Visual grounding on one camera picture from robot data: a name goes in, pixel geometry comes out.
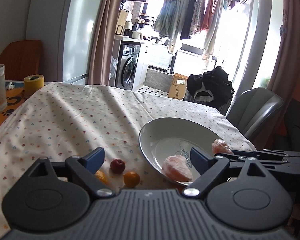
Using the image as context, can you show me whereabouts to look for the pomelo slice short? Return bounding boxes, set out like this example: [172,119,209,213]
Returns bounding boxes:
[211,139,233,155]

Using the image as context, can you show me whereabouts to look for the small orange kumquat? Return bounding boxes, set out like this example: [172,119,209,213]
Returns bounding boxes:
[123,171,141,188]

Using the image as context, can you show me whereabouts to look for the cardboard box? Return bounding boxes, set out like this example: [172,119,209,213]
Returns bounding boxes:
[168,73,188,100]

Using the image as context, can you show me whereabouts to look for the brown wooden chair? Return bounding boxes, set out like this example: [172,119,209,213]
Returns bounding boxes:
[0,40,42,81]

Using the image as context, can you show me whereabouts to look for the yellow tape roll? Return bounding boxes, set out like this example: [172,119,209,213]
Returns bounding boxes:
[24,74,45,96]

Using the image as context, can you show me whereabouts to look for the orange mandarin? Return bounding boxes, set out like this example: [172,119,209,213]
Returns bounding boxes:
[95,170,108,185]

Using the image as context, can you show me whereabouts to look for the grey dining chair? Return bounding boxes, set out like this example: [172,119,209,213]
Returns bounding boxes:
[226,87,283,141]

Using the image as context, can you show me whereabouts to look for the hanging laundry clothes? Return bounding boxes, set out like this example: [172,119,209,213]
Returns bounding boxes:
[153,0,238,59]

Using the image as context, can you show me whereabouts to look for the silver washing machine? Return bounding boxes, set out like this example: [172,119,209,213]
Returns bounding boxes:
[115,41,141,90]

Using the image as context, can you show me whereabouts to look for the white ceramic bowl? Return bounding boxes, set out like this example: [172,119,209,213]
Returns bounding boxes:
[139,118,221,186]

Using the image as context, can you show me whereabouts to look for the pink brown curtain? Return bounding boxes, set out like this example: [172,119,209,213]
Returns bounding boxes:
[88,0,121,85]

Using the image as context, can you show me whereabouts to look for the pomelo slice curved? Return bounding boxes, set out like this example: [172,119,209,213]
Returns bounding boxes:
[162,155,193,182]

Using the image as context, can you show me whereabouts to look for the white refrigerator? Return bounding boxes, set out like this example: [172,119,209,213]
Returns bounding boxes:
[26,0,102,85]

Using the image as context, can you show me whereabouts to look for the floral white tablecloth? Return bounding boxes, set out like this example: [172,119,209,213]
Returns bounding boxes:
[0,82,254,237]

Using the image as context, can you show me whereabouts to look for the black clothes pile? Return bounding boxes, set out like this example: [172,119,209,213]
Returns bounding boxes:
[183,66,235,115]

